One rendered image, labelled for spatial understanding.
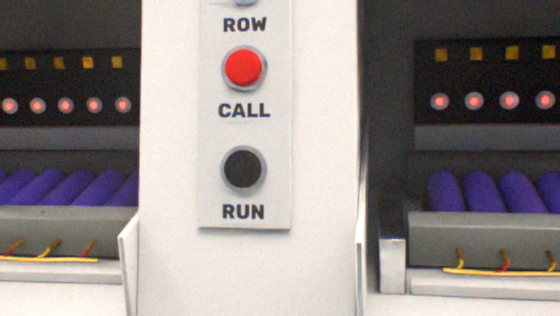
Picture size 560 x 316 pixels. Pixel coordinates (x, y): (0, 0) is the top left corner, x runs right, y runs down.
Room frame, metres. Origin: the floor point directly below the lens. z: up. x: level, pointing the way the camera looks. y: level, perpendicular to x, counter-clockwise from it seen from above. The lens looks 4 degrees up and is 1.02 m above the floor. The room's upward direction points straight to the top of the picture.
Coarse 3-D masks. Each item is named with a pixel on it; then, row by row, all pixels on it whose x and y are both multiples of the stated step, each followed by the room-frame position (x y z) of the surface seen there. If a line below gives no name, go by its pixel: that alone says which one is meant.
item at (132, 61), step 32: (0, 64) 0.50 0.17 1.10; (32, 64) 0.49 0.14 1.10; (64, 64) 0.49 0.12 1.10; (96, 64) 0.49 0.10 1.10; (128, 64) 0.48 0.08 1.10; (0, 96) 0.51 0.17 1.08; (32, 96) 0.51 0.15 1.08; (64, 96) 0.50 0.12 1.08; (96, 96) 0.50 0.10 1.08; (128, 96) 0.49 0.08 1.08
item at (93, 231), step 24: (0, 216) 0.40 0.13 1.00; (24, 216) 0.40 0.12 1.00; (48, 216) 0.40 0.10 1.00; (72, 216) 0.40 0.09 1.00; (96, 216) 0.39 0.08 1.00; (120, 216) 0.39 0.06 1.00; (0, 240) 0.41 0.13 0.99; (24, 240) 0.40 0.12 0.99; (48, 240) 0.40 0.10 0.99; (72, 240) 0.40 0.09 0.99; (96, 240) 0.40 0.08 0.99
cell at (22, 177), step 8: (8, 176) 0.48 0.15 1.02; (16, 176) 0.48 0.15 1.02; (24, 176) 0.48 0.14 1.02; (32, 176) 0.49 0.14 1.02; (0, 184) 0.46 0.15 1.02; (8, 184) 0.46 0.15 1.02; (16, 184) 0.47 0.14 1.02; (24, 184) 0.48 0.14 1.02; (0, 192) 0.45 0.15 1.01; (8, 192) 0.46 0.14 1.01; (16, 192) 0.46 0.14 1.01; (0, 200) 0.45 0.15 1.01; (8, 200) 0.45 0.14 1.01
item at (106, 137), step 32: (0, 128) 0.51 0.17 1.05; (32, 128) 0.51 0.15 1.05; (64, 128) 0.50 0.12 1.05; (96, 128) 0.50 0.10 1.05; (128, 128) 0.50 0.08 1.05; (128, 224) 0.32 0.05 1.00; (32, 256) 0.41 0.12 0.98; (64, 256) 0.41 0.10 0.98; (128, 256) 0.31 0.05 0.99; (0, 288) 0.38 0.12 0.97; (32, 288) 0.37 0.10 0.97; (64, 288) 0.37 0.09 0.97; (96, 288) 0.37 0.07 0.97; (128, 288) 0.31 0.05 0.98
